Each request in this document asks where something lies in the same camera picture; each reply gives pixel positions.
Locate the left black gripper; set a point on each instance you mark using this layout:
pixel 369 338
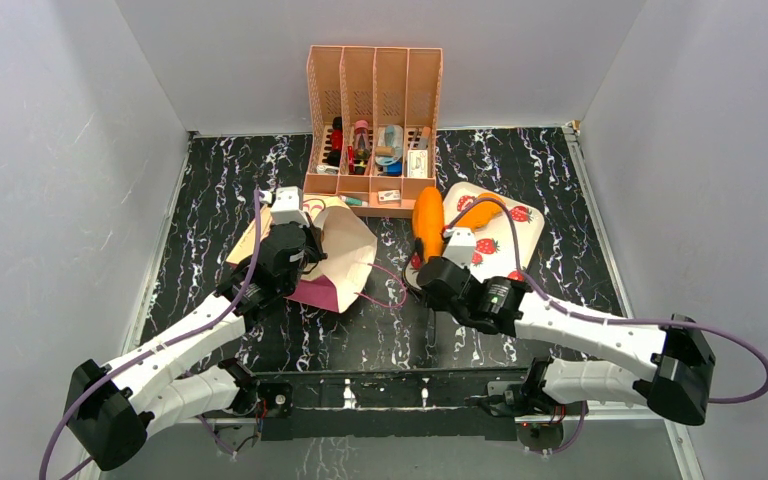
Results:
pixel 313 237

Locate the orange baguette bread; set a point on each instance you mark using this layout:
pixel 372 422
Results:
pixel 428 223

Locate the pink desk organizer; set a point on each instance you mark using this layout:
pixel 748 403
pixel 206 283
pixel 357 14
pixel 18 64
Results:
pixel 384 86

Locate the white small box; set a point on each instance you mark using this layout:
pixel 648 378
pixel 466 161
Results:
pixel 417 164

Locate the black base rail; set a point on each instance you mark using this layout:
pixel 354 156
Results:
pixel 491 403

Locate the green tube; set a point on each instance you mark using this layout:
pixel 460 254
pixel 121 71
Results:
pixel 353 201

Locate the white strawberry tray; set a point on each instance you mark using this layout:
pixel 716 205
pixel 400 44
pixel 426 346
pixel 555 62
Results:
pixel 504 247

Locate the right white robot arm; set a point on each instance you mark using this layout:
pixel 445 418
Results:
pixel 666 366

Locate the small white card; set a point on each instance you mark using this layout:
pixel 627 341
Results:
pixel 389 196

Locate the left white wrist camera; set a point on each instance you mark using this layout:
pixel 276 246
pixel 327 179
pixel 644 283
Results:
pixel 288 207

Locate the pink and cream paper bag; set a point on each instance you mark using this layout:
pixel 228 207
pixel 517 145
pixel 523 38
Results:
pixel 334 284

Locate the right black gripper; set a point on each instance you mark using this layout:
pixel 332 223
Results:
pixel 428 270

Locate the long twisted orange bread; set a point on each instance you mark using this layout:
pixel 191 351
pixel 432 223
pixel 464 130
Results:
pixel 481 211

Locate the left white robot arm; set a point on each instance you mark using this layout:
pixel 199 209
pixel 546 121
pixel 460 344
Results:
pixel 113 409

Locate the pink capped bottle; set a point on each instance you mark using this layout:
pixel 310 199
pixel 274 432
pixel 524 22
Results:
pixel 360 149

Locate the red black bottle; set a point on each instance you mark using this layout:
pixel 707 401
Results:
pixel 335 143

